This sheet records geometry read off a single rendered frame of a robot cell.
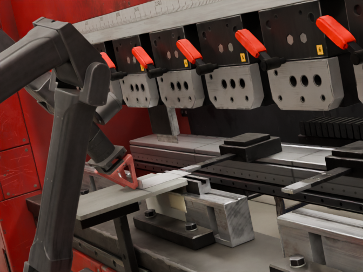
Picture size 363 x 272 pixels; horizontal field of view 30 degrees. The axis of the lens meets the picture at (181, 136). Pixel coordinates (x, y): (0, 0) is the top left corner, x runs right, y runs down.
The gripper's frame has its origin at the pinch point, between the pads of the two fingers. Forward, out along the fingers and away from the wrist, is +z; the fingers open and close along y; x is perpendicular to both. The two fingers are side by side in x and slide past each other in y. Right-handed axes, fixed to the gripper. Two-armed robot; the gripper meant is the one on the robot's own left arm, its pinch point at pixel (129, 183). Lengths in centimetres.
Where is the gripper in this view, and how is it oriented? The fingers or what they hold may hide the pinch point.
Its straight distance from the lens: 156.7
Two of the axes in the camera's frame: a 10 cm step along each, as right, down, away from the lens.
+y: -4.8, -0.4, 8.7
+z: 5.7, 7.4, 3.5
